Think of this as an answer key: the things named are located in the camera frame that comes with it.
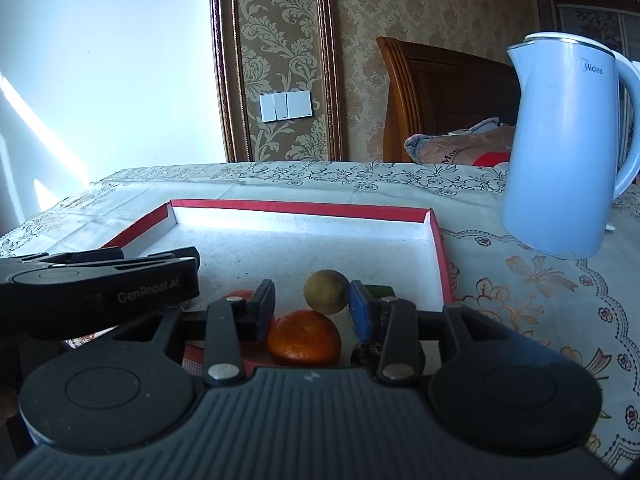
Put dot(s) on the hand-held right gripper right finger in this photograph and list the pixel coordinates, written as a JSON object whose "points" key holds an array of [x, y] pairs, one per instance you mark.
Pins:
{"points": [[361, 317]]}

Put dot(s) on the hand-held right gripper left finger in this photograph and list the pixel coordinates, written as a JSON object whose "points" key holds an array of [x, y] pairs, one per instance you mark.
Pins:
{"points": [[265, 310]]}

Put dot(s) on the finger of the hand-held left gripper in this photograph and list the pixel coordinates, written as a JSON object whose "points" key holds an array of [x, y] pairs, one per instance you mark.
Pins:
{"points": [[165, 255], [70, 256]]}

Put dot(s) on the orange tangerine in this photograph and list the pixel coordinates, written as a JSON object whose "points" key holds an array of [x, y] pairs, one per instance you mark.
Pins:
{"points": [[242, 294], [302, 337]]}

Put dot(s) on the green cucumber piece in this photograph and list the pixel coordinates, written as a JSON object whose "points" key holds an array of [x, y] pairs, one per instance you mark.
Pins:
{"points": [[380, 291]]}

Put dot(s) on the dark water chestnut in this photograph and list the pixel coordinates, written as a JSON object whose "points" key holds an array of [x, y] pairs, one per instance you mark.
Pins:
{"points": [[362, 355]]}

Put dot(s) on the yellow longan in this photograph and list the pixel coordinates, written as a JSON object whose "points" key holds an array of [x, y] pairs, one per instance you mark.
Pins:
{"points": [[326, 291]]}

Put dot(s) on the red cardboard tray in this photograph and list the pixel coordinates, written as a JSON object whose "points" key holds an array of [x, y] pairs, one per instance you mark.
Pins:
{"points": [[300, 240]]}

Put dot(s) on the floral lace tablecloth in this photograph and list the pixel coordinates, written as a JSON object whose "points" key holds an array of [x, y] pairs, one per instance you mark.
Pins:
{"points": [[525, 300]]}

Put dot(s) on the folded cloth on chair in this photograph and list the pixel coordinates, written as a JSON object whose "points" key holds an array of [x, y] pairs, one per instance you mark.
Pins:
{"points": [[450, 147]]}

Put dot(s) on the wooden chair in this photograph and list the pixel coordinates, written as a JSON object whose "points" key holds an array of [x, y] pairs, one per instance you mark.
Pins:
{"points": [[450, 100]]}

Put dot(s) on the wooden framed wallpaper panel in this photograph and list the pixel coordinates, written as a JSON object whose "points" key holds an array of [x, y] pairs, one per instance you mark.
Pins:
{"points": [[280, 35]]}

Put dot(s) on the white electric kettle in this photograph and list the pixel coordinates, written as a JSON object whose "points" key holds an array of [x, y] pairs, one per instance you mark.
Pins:
{"points": [[555, 160]]}

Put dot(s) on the wardrobe with patterned doors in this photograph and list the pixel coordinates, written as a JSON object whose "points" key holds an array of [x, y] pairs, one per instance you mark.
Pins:
{"points": [[590, 5]]}

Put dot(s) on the white wall light switch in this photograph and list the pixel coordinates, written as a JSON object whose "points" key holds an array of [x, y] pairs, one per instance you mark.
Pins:
{"points": [[285, 106]]}

